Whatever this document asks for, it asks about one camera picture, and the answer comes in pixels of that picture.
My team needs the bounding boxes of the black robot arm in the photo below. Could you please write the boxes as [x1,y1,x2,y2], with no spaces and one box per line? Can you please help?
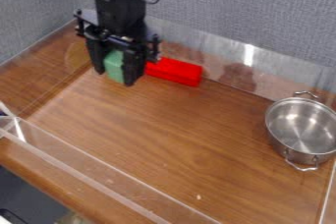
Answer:
[73,0,161,86]

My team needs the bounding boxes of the stainless steel pot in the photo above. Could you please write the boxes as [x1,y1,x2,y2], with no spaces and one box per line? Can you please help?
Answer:
[264,90,336,172]

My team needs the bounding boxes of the green foam cube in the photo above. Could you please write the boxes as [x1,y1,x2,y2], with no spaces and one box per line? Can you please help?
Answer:
[104,50,124,83]

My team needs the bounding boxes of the red rectangular block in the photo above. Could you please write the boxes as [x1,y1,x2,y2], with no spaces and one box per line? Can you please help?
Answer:
[145,57,203,86]

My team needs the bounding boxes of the clear acrylic barrier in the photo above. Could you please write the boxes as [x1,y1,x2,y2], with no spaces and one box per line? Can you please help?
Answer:
[0,19,336,224]

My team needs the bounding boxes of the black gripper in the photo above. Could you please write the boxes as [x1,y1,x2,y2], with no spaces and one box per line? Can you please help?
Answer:
[73,9,161,86]

